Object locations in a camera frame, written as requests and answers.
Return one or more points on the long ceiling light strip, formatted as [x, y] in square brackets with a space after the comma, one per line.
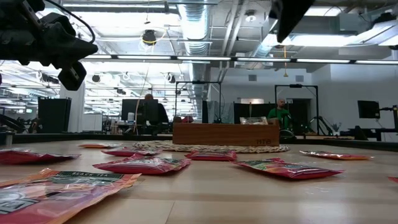
[202, 58]

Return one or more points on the black ceiling spotlight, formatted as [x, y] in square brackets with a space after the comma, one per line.
[149, 36]

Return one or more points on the black metal camera stand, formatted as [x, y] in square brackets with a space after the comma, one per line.
[295, 86]
[199, 82]

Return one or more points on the orange peach tea sachet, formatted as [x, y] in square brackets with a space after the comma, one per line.
[394, 179]
[62, 199]
[98, 145]
[335, 155]

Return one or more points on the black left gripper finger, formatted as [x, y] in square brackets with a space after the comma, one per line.
[68, 37]
[68, 57]

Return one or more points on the round woven straw placemat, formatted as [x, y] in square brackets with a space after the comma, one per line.
[155, 146]

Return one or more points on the wooden three-compartment box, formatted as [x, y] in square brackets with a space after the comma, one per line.
[217, 135]

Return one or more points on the black computer monitor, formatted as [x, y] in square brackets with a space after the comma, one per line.
[368, 109]
[136, 110]

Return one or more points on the red strawberry tea sachet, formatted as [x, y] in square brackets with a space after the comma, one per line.
[31, 157]
[130, 152]
[211, 156]
[289, 170]
[143, 166]

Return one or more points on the tall black panel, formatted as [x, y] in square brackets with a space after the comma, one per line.
[54, 115]

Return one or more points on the person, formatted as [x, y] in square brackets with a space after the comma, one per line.
[149, 96]
[278, 116]

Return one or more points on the silver ventilation duct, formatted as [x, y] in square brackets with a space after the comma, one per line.
[194, 21]

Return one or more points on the black desk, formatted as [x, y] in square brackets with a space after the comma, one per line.
[373, 130]

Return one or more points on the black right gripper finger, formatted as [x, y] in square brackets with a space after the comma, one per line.
[289, 12]

